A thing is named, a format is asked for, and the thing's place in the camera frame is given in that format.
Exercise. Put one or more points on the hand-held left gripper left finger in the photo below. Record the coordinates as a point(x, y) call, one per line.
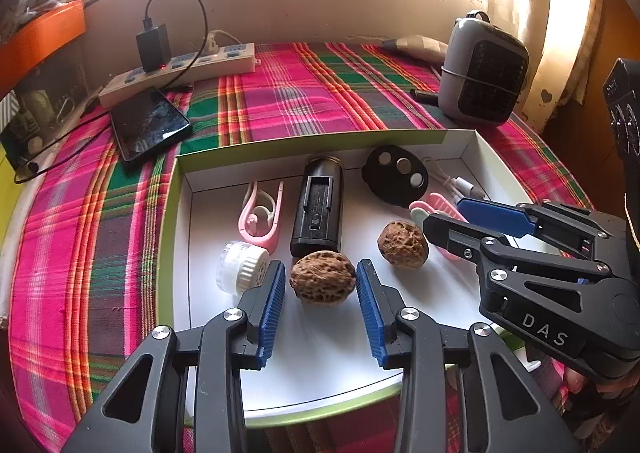
point(270, 313)

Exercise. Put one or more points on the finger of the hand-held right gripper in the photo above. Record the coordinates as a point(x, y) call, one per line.
point(455, 233)
point(495, 215)

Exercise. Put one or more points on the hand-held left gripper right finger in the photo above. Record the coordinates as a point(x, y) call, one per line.
point(370, 313)

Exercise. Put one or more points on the pink comb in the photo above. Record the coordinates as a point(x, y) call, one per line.
point(435, 205)

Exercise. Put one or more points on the white round ribbed cap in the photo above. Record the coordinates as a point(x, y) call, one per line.
point(240, 268)

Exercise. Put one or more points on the brown walnut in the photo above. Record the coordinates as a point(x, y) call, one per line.
point(400, 245)
point(322, 278)

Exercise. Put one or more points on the white box with green rim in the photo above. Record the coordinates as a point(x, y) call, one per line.
point(360, 243)

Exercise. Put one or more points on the pink hair clip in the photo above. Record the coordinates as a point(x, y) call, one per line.
point(267, 242)

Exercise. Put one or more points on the black key fob remote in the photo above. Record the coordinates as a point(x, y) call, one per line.
point(380, 183)

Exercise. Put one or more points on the black flashlight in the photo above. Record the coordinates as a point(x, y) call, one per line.
point(315, 203)

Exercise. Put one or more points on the grey portable heater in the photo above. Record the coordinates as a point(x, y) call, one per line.
point(457, 83)

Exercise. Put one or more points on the small black cylinder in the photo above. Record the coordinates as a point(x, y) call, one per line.
point(425, 95)

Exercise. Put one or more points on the grey white handheld trimmer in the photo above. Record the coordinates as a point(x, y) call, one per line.
point(420, 45)

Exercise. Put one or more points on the cream curtain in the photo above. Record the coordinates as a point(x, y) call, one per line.
point(565, 33)

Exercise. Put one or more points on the pink green plaid cloth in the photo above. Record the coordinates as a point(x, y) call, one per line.
point(300, 93)

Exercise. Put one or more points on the black smartphone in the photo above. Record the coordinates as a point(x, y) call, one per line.
point(150, 123)

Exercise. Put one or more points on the white power strip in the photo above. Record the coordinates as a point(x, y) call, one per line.
point(235, 60)

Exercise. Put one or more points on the black charger adapter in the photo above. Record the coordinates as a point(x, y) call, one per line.
point(152, 48)

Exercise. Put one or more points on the orange box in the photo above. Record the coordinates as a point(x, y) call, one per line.
point(45, 30)

